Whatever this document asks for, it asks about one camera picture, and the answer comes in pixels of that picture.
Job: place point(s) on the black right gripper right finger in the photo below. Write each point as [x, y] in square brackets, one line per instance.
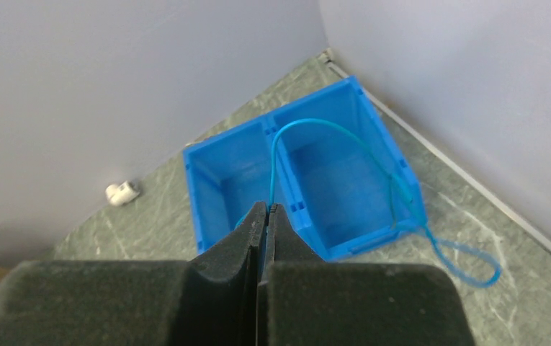
[303, 300]

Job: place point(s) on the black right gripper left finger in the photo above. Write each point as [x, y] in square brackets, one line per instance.
[210, 300]

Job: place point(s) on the white pipe elbow fitting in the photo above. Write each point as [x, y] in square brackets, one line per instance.
[123, 193]

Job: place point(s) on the blue bin left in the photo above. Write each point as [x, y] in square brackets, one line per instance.
[226, 174]

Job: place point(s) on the blue bin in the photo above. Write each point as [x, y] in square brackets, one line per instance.
[352, 189]
[226, 174]

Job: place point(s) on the blue bin right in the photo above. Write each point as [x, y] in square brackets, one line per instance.
[352, 189]

